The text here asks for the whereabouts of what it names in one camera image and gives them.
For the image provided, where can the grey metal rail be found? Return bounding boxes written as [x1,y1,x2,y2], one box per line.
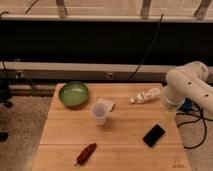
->
[0,61,213,84]

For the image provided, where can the black cables on floor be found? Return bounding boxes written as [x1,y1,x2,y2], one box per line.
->
[175,99,213,150]

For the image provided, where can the blue object on floor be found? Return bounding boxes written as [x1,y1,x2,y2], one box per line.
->
[180,99,192,112]

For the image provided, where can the green bowl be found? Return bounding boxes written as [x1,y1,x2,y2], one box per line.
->
[58,81,89,107]

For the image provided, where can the white ceramic cup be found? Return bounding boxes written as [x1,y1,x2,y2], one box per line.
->
[90,102,109,126]

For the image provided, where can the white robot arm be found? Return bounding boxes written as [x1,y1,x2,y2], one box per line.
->
[161,61,213,123]

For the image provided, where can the black equipment at left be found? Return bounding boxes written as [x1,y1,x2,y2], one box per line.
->
[0,78,13,142]

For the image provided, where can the crumpled white plastic bottle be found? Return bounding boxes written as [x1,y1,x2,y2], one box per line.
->
[129,87,161,104]

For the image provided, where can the black cable on wall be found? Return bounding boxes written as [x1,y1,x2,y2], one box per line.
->
[126,13,165,82]

